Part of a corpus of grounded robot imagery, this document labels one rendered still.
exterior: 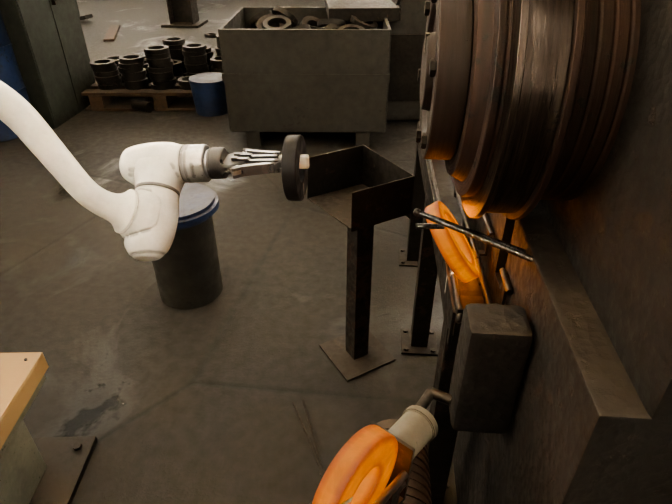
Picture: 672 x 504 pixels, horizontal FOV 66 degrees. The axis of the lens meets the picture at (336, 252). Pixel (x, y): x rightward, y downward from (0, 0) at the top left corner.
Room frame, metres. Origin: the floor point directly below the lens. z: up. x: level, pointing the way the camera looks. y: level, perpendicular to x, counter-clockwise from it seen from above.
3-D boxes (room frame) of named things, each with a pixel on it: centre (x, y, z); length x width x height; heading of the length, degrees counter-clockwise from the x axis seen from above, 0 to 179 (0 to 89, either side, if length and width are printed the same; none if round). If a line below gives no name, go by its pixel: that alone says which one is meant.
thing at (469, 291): (0.84, -0.27, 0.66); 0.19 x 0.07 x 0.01; 175
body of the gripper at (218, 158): (1.14, 0.25, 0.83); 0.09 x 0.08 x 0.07; 85
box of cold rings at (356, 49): (3.66, 0.18, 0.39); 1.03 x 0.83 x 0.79; 89
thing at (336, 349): (1.38, -0.06, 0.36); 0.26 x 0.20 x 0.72; 30
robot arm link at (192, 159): (1.15, 0.33, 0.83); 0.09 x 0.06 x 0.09; 175
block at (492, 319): (0.63, -0.26, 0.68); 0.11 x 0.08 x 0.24; 85
